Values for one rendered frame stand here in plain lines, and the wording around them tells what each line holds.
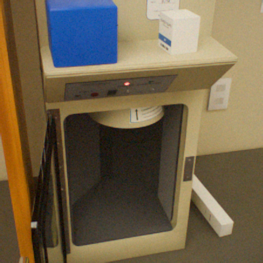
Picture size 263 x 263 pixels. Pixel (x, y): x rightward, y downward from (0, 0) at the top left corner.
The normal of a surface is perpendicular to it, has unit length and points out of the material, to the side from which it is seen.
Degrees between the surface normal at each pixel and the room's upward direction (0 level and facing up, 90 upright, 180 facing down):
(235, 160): 0
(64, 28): 90
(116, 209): 0
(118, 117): 66
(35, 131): 90
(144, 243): 90
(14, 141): 90
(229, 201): 0
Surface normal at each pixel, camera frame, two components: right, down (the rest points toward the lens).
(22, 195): 0.25, 0.51
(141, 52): 0.02, -0.85
